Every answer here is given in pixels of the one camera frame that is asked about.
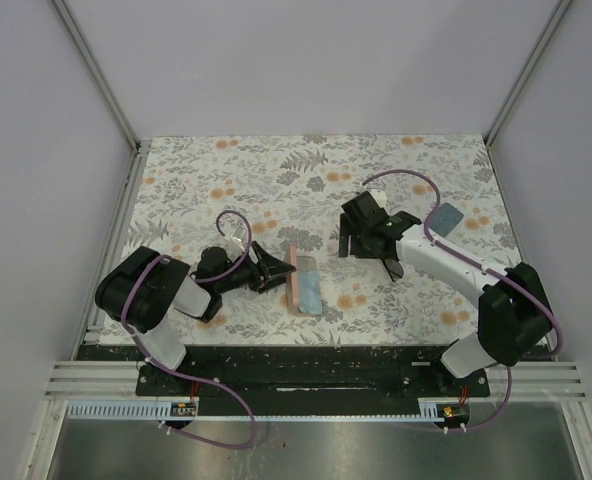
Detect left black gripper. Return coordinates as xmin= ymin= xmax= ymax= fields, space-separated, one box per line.
xmin=216 ymin=241 xmax=295 ymax=294

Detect pink glasses case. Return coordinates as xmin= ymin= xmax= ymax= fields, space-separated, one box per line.
xmin=286 ymin=245 xmax=323 ymax=317

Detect light blue cleaning cloth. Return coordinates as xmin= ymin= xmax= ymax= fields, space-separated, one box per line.
xmin=298 ymin=270 xmax=323 ymax=315

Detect black aviator sunglasses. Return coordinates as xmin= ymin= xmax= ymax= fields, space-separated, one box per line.
xmin=381 ymin=255 xmax=405 ymax=282

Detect grey-blue glasses case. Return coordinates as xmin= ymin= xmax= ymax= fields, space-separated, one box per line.
xmin=427 ymin=203 xmax=464 ymax=237

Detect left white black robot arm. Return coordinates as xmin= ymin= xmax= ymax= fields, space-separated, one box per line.
xmin=94 ymin=241 xmax=296 ymax=395

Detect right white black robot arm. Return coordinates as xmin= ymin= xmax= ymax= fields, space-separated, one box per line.
xmin=339 ymin=191 xmax=555 ymax=396

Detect floral patterned table mat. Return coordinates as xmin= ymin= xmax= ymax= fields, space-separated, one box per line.
xmin=118 ymin=134 xmax=520 ymax=345

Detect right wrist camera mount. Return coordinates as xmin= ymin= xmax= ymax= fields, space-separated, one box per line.
xmin=368 ymin=189 xmax=387 ymax=208

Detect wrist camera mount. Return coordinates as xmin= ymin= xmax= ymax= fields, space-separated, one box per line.
xmin=227 ymin=225 xmax=247 ymax=256
xmin=368 ymin=189 xmax=387 ymax=208

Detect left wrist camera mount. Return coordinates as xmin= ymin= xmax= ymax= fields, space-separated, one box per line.
xmin=227 ymin=225 xmax=247 ymax=256

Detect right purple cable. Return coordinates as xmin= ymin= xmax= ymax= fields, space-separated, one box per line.
xmin=360 ymin=169 xmax=565 ymax=434

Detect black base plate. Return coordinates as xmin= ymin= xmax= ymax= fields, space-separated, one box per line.
xmin=135 ymin=343 xmax=492 ymax=416

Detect white slotted cable duct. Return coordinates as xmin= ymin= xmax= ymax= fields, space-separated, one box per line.
xmin=66 ymin=400 xmax=469 ymax=424

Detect left aluminium side rail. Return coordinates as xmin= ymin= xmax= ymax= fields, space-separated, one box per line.
xmin=78 ymin=140 xmax=151 ymax=346

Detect left aluminium frame post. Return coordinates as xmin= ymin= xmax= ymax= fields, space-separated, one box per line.
xmin=49 ymin=0 xmax=141 ymax=152

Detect aluminium frame post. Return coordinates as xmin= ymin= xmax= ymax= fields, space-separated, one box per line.
xmin=483 ymin=0 xmax=575 ymax=150
xmin=49 ymin=0 xmax=141 ymax=152

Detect right aluminium frame post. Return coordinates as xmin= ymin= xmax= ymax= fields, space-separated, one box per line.
xmin=483 ymin=0 xmax=575 ymax=150

